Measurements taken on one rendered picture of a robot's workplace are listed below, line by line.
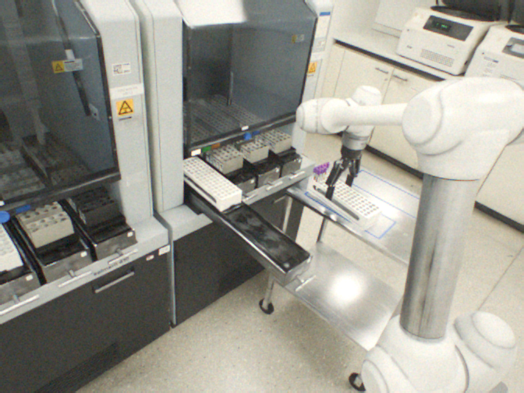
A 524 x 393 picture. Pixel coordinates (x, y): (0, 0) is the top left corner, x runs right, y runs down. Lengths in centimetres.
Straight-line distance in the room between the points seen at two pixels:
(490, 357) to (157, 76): 115
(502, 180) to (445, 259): 252
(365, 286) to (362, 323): 22
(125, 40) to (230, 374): 144
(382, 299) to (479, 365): 95
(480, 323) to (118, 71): 114
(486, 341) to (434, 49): 257
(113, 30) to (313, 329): 164
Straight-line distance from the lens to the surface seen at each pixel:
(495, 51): 319
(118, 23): 113
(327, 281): 194
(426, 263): 85
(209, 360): 193
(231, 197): 137
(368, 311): 190
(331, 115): 117
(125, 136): 124
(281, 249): 128
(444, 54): 329
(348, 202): 143
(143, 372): 193
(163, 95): 125
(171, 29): 121
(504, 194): 337
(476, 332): 108
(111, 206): 133
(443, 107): 71
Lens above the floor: 169
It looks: 37 degrees down
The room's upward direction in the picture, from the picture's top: 9 degrees clockwise
